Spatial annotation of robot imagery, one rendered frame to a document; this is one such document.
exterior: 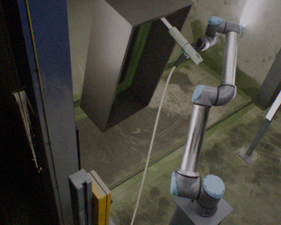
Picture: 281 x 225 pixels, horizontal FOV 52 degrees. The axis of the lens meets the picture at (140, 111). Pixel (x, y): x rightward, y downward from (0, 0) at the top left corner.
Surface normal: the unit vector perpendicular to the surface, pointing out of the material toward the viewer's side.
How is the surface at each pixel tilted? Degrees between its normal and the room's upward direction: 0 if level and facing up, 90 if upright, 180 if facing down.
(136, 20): 11
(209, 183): 5
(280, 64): 90
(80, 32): 57
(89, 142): 0
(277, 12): 90
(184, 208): 0
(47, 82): 90
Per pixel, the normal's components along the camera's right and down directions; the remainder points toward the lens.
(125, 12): 0.25, -0.58
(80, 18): 0.58, 0.11
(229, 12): -0.78, 0.38
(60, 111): 0.62, 0.60
